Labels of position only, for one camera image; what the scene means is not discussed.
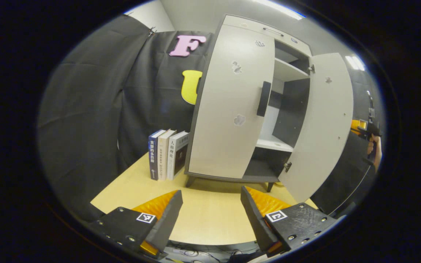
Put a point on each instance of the dark metal stand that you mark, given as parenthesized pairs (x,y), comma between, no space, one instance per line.
(370,106)

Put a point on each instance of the black backdrop cloth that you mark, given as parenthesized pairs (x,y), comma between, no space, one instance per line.
(86,109)

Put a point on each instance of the white cabinet shelf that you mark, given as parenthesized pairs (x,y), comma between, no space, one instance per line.
(274,143)
(287,71)

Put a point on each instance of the grey double-door shoe cabinet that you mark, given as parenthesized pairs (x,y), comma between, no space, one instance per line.
(291,109)

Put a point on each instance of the blue book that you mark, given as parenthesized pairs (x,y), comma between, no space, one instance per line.
(154,157)

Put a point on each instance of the grey cabinet drawer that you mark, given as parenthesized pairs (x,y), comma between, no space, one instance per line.
(254,29)

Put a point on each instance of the cream book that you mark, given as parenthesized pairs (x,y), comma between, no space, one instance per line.
(163,157)

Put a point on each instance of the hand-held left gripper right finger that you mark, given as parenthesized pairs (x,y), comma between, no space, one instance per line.
(256,223)

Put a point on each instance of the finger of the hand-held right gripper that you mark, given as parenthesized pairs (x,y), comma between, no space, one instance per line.
(356,125)

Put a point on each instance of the grey cabinet door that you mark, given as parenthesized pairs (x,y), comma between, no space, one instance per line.
(320,128)
(225,109)

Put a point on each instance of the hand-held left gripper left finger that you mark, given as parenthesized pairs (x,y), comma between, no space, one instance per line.
(168,219)

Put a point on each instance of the white and black book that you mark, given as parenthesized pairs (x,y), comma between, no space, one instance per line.
(177,153)

